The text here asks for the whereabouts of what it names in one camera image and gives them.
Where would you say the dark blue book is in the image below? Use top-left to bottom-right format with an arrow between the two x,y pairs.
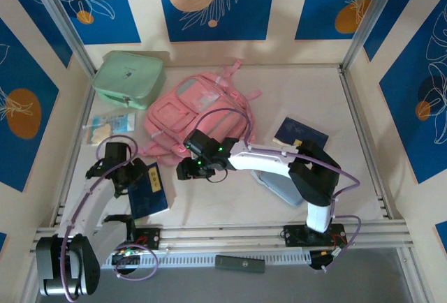
127,162 -> 171,221
272,117 -> 330,150

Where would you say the pink backpack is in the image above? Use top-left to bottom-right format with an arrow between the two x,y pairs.
139,59 -> 263,168

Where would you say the grey-blue pencil case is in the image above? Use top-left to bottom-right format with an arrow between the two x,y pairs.
260,172 -> 305,207

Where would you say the clear plastic supplies bag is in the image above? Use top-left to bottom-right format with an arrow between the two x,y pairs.
82,112 -> 136,147

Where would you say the mint green zip case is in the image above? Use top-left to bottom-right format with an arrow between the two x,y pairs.
91,50 -> 167,110

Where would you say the dark green flat device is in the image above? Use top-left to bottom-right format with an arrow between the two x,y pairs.
214,254 -> 266,274

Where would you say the aluminium table edge rail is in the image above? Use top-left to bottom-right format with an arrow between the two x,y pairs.
50,71 -> 97,228
337,67 -> 397,221

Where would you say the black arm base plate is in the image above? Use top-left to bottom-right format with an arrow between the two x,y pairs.
101,226 -> 161,251
283,224 -> 347,248

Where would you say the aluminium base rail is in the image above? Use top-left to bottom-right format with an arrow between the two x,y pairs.
29,225 -> 416,256

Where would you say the black cable mount bracket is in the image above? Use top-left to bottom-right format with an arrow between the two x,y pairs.
111,245 -> 147,276
309,249 -> 349,272

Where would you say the white slotted cable duct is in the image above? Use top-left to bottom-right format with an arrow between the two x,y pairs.
101,251 -> 312,268

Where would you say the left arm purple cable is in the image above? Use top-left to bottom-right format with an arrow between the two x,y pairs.
59,135 -> 160,300

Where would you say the aluminium frame post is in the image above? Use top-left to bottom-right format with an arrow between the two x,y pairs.
340,0 -> 408,70
26,0 -> 98,75

